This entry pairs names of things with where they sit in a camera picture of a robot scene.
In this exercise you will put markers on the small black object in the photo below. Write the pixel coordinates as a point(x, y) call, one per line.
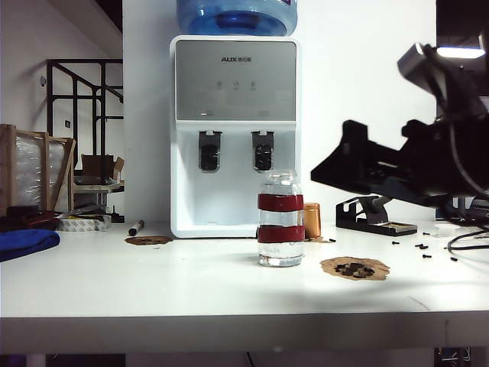
point(118, 218)

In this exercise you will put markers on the dark red box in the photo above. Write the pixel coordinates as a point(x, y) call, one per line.
point(34, 221)

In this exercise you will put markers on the white tape roll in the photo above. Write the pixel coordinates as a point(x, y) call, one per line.
point(76, 225)

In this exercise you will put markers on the blue folded cloth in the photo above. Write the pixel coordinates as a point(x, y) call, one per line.
point(26, 242)

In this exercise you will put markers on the grey metal side table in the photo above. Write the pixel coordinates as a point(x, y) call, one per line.
point(99, 187)

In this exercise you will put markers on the white round lid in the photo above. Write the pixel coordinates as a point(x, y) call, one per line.
point(447, 229)

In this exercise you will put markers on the black soldering iron stand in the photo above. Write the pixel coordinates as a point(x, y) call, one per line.
point(366, 229)

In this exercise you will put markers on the open cardboard box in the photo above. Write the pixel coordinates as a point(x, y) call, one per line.
point(95, 166)

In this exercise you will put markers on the black marker pen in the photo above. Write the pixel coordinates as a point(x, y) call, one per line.
point(134, 230)

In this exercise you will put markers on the clear bottle two red bands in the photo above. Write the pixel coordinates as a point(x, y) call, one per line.
point(280, 202)

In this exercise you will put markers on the dark brown chip pile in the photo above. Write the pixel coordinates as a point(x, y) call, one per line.
point(353, 269)

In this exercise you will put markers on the black metal stair railing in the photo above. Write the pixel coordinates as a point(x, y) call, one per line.
point(84, 60)

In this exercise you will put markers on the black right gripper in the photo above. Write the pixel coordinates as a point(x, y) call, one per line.
point(428, 153)

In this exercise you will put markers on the copper cylindrical canister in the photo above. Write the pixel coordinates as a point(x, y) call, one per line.
point(314, 221)

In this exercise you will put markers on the ceiling light panel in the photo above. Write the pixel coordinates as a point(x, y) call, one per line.
point(458, 52)

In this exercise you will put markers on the blue water jug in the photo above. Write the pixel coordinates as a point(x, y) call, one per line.
point(237, 17)

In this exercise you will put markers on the white AUX water dispenser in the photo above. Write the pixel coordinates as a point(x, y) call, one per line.
point(214, 191)

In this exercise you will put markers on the clear plastic wrapped panel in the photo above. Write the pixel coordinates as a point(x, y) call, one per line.
point(28, 172)

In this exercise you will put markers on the black soldering iron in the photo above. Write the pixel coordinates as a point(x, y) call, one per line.
point(382, 200)

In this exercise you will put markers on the wooden crate frame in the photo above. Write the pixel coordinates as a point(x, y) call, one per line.
point(46, 172)

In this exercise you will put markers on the grey metal post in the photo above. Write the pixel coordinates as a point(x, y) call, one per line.
point(461, 204)

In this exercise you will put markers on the silver wrist camera black mount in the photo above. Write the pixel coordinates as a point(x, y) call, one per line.
point(414, 63)

